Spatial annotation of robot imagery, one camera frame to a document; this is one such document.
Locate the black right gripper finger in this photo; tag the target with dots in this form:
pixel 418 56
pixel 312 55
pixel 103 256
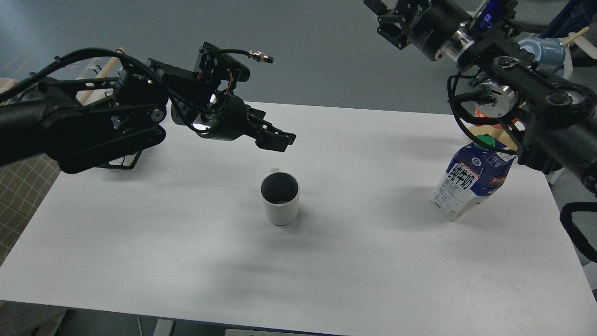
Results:
pixel 389 7
pixel 395 29

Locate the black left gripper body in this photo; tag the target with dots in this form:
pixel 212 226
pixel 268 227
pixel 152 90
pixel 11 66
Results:
pixel 228 124

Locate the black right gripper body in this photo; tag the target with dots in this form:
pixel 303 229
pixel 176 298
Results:
pixel 431 23

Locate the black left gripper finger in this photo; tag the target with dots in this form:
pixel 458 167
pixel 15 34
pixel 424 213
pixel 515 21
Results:
pixel 277 141
pixel 258 127

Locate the white ribbed cup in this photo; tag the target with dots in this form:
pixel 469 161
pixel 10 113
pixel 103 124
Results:
pixel 280 194

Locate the blue white milk carton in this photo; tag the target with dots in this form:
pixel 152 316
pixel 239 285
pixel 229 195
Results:
pixel 474 173

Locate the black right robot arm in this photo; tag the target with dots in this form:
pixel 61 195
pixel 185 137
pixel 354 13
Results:
pixel 551 120

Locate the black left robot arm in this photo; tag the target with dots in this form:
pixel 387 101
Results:
pixel 88 123

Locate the wooden mug tree stand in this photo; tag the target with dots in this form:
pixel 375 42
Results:
pixel 571 37

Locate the blue plastic mug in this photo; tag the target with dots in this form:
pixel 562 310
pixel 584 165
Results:
pixel 550 54

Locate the beige checkered cloth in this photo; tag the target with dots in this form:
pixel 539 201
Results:
pixel 23 187

